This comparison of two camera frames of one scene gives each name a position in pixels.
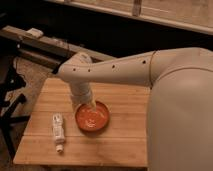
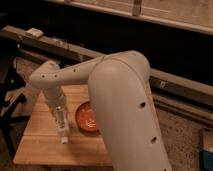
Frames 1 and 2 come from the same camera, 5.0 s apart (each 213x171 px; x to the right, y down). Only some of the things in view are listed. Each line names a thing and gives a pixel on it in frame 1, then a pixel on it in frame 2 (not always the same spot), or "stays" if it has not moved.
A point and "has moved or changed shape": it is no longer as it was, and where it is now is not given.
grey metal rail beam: [61, 50] stays
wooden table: [124, 142] stays
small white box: [34, 33] stays
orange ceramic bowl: [90, 120] stays
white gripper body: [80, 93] → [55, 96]
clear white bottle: [59, 131] has moved or changed shape
